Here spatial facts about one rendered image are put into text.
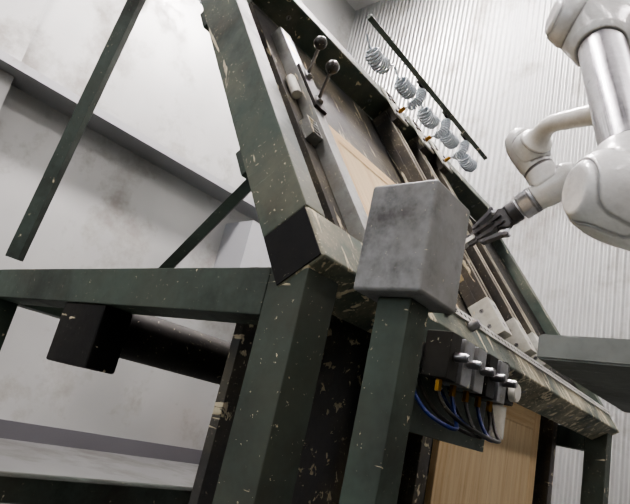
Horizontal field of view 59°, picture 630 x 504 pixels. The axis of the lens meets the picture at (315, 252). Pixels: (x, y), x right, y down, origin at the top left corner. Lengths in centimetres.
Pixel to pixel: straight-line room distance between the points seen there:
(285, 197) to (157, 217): 401
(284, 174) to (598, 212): 55
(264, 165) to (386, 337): 47
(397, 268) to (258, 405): 32
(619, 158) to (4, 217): 404
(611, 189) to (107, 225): 419
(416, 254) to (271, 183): 38
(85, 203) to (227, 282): 370
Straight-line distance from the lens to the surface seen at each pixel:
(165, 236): 506
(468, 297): 183
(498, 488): 236
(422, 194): 88
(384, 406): 83
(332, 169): 139
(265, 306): 99
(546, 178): 193
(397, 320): 85
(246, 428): 95
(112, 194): 485
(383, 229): 89
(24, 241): 207
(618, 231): 104
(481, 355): 123
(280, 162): 112
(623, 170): 102
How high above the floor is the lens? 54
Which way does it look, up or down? 17 degrees up
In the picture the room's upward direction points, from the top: 13 degrees clockwise
